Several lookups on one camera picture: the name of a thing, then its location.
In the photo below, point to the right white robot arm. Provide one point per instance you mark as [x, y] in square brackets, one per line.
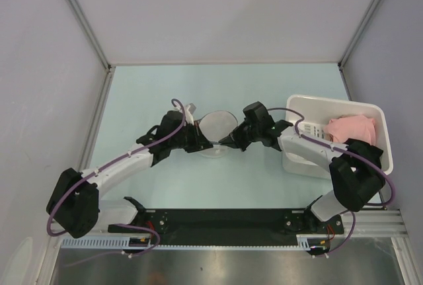
[354, 166]

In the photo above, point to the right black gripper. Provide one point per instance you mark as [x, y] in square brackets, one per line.
[235, 140]

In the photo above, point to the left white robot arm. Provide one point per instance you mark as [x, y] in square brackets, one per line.
[73, 207]

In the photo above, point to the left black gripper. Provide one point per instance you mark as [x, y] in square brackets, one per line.
[199, 142]

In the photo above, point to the right aluminium frame post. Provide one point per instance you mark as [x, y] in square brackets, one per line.
[358, 34]

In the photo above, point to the pink garment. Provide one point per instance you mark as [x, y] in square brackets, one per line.
[358, 127]

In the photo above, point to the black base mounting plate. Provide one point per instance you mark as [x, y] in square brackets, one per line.
[239, 225]

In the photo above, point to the aluminium frame post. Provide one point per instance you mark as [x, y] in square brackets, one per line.
[88, 31]
[358, 34]

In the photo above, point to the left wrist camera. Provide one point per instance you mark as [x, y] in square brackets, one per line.
[189, 113]

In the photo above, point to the white slotted cable duct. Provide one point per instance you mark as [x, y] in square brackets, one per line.
[293, 243]

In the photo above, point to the left aluminium frame post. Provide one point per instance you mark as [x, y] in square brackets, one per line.
[88, 31]

